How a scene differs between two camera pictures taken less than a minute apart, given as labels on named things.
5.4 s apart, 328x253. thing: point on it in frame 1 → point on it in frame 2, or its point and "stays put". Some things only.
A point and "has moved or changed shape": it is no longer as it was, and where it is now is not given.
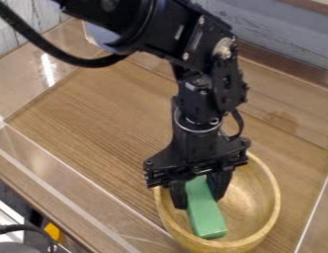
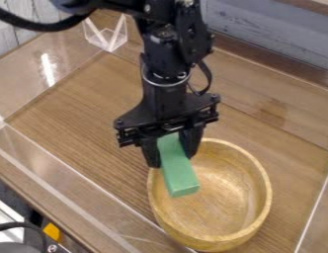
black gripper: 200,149 → 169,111
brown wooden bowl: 250,210 has moved or changed shape
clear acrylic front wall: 50,211 stays put
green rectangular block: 207,216 has moved or changed shape
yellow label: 53,231 stays put
